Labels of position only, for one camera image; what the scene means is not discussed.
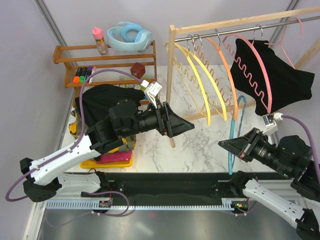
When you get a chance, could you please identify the pink water bottle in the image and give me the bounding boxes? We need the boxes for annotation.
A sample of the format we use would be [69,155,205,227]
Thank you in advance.
[92,27,108,56]

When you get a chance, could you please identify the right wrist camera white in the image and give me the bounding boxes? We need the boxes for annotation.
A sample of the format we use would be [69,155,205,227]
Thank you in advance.
[262,112,283,136]

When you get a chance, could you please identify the orange highlighter marker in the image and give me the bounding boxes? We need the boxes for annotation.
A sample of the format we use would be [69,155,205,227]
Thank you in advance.
[73,67,83,83]

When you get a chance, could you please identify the wooden shelf rack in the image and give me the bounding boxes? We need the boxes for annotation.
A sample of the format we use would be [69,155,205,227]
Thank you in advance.
[52,41,158,106]

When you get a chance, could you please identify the green highlighter marker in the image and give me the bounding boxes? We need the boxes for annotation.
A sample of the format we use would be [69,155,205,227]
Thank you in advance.
[78,67,88,83]

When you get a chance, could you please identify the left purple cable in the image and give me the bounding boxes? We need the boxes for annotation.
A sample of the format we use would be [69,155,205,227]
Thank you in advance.
[5,68,146,227]

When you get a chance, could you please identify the white cable duct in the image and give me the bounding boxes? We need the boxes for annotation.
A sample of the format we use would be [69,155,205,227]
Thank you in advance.
[45,199,236,211]

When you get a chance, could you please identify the brown cube box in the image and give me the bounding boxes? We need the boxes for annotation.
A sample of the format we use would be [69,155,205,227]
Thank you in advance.
[130,62,146,79]

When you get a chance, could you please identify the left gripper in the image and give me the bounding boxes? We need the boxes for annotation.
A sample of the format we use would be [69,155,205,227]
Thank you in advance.
[122,99,195,139]

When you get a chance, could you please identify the white pink pen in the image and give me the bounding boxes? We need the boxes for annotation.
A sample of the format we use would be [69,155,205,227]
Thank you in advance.
[88,66,97,85]

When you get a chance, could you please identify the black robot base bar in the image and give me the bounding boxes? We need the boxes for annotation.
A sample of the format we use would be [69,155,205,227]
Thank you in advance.
[79,171,283,207]

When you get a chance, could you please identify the yellow hanger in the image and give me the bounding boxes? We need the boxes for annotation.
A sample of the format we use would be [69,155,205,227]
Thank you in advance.
[174,33,228,122]
[172,43,212,127]

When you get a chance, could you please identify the blue hanger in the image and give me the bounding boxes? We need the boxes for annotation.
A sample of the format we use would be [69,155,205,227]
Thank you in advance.
[227,95,247,175]

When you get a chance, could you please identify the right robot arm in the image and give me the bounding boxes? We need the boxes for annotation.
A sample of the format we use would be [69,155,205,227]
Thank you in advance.
[218,127,320,240]

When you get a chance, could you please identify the wooden clothes rack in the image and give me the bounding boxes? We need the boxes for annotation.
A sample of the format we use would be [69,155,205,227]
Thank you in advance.
[159,6,320,148]

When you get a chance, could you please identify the purple cable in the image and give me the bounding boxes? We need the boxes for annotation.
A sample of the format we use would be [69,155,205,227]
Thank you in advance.
[5,68,146,227]
[283,114,320,181]

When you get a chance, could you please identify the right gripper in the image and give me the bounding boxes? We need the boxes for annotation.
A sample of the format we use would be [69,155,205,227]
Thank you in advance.
[218,125,293,176]

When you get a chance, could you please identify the black trousers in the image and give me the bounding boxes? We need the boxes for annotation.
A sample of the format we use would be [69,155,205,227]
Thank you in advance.
[230,38,315,116]
[82,84,145,128]

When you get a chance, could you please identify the purple highlighter marker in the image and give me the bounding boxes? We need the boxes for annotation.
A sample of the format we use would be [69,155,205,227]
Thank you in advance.
[85,66,93,79]

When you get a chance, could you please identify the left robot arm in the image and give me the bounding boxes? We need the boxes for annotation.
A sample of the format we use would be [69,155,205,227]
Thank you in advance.
[20,99,195,202]

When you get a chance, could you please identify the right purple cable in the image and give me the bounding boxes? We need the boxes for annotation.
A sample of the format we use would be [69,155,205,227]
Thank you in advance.
[283,114,320,181]

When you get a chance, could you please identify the camouflage yellow trousers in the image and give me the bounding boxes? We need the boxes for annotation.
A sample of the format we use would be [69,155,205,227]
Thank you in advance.
[68,109,137,154]

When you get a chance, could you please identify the green card box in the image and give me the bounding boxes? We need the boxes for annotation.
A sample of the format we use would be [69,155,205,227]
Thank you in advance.
[119,83,146,92]

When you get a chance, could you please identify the pink trousers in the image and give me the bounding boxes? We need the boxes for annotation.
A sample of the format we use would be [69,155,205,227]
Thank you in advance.
[95,150,133,164]

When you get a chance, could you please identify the orange hanger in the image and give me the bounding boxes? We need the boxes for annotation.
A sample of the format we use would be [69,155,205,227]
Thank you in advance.
[193,34,239,121]

